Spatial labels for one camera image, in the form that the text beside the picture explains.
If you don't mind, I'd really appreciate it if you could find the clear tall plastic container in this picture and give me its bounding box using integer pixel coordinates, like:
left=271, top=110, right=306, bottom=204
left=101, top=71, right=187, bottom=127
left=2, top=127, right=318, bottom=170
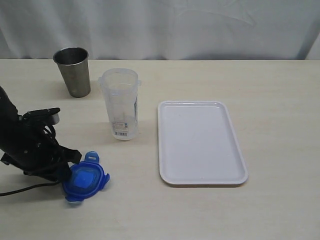
left=98, top=68, right=141, bottom=141

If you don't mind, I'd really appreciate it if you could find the blue container lid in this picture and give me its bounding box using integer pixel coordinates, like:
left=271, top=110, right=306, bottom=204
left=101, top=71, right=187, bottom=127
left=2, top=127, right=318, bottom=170
left=62, top=151, right=110, bottom=203

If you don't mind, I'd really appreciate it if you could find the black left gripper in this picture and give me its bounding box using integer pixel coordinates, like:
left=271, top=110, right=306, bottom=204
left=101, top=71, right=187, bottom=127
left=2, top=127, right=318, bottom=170
left=0, top=107, right=82, bottom=183

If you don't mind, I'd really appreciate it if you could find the white plastic tray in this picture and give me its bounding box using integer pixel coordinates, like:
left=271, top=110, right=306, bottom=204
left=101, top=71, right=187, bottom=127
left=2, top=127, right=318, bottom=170
left=157, top=100, right=249, bottom=187

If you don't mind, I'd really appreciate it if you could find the stainless steel cup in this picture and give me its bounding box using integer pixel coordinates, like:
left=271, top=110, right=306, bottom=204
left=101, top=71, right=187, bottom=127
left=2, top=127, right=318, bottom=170
left=52, top=46, right=91, bottom=98

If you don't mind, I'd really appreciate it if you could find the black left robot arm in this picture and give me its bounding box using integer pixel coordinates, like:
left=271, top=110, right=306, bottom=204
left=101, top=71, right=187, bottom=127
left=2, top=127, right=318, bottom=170
left=0, top=89, right=82, bottom=182

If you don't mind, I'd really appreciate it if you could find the white backdrop curtain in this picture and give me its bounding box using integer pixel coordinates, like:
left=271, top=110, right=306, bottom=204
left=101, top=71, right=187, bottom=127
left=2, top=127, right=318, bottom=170
left=0, top=0, right=320, bottom=60

